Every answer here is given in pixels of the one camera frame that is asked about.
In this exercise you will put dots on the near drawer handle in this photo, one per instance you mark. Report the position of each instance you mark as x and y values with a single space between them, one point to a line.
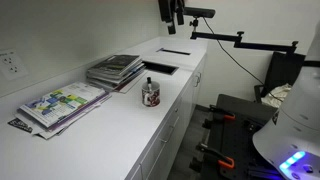
168 129

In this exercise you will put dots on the white patterned mug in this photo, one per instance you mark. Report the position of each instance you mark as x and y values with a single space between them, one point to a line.
151 94

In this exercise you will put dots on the lower black orange clamp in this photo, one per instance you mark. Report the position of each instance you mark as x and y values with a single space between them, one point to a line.
223 160

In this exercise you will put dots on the far cabinet door handle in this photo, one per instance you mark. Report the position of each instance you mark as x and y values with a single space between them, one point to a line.
198 78

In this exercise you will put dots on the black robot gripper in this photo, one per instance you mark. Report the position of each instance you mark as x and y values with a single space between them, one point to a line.
169 8

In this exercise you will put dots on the white marker with black cap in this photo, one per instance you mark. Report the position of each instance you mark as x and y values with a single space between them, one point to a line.
149 83

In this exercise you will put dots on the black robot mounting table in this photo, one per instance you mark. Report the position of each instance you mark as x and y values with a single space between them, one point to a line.
233 138

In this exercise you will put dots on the black chair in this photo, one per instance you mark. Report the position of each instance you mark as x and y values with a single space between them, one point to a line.
283 69

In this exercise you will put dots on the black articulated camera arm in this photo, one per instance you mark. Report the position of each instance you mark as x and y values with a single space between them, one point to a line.
237 40

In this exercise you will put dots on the white crumpled bag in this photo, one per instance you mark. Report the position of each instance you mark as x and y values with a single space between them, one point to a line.
276 96

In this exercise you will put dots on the black orange clamp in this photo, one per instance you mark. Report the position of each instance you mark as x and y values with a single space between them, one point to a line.
226 115
223 160

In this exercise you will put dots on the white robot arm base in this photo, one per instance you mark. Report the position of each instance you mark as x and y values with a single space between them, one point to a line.
290 140

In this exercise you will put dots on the black patterned card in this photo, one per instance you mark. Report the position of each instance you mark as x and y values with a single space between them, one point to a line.
20 125

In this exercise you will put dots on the white cabinet with drawers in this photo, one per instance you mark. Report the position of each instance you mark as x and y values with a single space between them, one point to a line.
157 158

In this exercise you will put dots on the upper black orange clamp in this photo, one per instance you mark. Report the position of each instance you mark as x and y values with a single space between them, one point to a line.
226 115

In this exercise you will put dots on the colourful brochure paper stack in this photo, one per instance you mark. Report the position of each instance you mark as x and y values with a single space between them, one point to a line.
56 111

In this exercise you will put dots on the white wall power outlet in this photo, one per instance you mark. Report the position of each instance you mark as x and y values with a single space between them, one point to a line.
11 65

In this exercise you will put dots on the black camera on mount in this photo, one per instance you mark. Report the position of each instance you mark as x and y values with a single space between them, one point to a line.
199 12

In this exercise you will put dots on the dark magazine stack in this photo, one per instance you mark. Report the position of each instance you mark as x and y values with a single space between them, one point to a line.
115 72

